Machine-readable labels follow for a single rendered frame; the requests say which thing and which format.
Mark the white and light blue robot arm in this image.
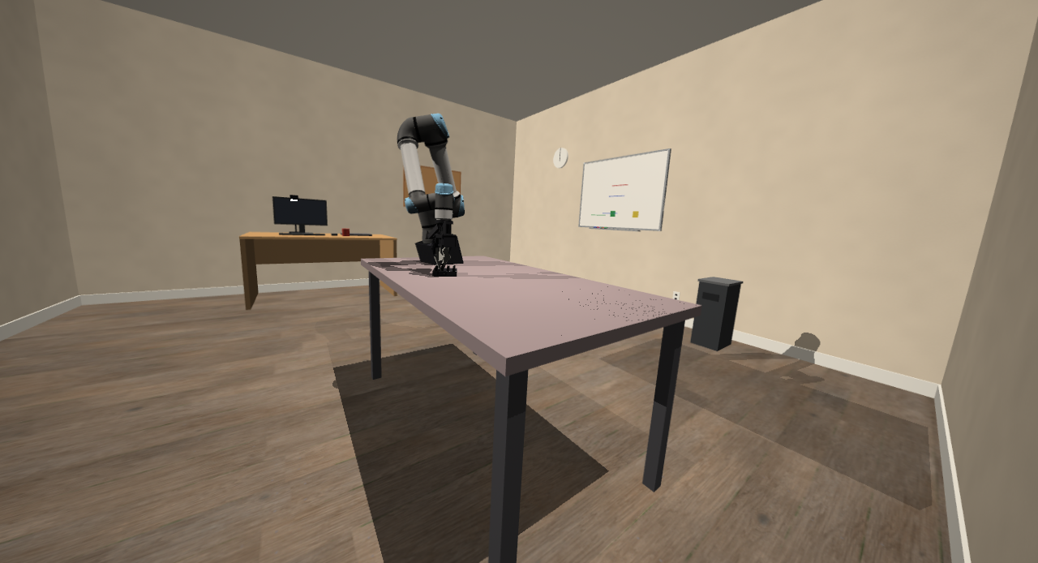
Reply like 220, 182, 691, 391
397, 114, 465, 243

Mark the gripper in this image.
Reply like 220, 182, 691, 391
431, 220, 457, 269

